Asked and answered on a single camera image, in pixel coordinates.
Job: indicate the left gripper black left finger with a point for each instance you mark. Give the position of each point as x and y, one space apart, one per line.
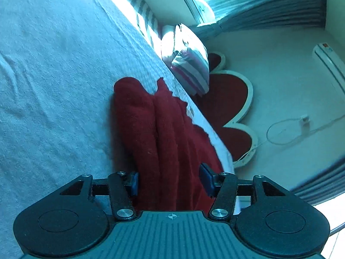
121 205

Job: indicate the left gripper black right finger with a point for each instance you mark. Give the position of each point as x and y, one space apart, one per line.
223 188

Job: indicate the dark red knit sweater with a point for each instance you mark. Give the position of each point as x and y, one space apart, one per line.
166 147

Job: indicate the red heart-shaped headboard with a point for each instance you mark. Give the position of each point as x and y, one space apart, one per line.
228 101

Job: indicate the blue curtain far right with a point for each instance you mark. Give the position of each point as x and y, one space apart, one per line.
324 186

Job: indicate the striped pillow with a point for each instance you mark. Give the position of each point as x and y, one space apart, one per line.
186 57

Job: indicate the white floral bed sheet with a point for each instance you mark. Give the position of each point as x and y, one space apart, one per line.
59 62

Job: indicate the white air conditioner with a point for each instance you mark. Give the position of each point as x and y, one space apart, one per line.
328 59

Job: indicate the striped bed sheet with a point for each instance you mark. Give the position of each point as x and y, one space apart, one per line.
146 23

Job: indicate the blue curtain right of window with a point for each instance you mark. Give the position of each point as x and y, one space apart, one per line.
265 14

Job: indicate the wall power outlet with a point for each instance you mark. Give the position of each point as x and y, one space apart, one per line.
304 120

